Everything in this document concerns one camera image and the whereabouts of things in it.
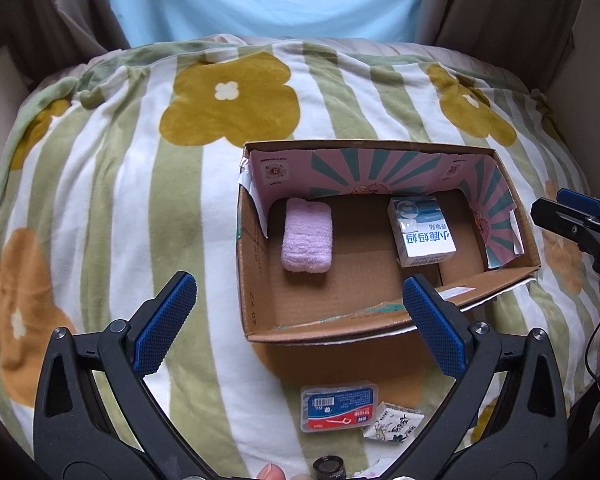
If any blue white medicine box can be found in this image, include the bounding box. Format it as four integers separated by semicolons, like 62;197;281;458
388;196;456;268

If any pink towel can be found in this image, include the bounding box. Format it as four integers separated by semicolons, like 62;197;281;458
280;197;334;274

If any white patterned sock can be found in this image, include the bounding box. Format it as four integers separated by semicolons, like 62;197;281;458
350;458;393;479

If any person's left hand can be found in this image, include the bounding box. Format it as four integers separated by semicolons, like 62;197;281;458
257;463;286;480

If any floral print tissue pack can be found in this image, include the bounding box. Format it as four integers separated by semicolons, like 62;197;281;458
363;402;425;443

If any floss pick plastic case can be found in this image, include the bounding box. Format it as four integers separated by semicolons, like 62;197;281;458
300;382;379;434

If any black cylindrical jar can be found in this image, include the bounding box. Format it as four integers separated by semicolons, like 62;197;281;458
312;455;347;480

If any pink cardboard box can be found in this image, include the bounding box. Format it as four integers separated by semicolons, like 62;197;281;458
236;140;540;346

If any floral striped blanket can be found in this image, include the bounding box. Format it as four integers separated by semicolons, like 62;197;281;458
0;35;588;474

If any left brown curtain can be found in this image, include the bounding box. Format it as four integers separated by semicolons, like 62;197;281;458
0;0;130;81

